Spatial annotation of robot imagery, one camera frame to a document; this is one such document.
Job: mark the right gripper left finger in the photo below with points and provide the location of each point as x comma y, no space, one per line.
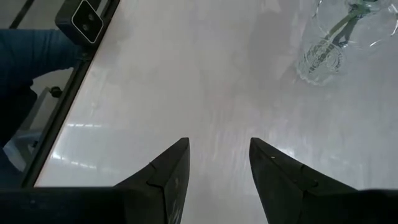
164,193

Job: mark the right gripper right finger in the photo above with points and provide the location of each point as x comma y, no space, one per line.
280,186

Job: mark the red artificial flower bunch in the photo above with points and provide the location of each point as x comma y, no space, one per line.
342,22

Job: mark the clear cut-glass vase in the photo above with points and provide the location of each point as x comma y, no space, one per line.
317,59

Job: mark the black knob screw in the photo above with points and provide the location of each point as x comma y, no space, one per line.
56,91

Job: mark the black metal table frame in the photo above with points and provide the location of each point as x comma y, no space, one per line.
59,118

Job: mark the black camera box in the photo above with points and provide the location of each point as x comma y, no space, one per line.
87,21

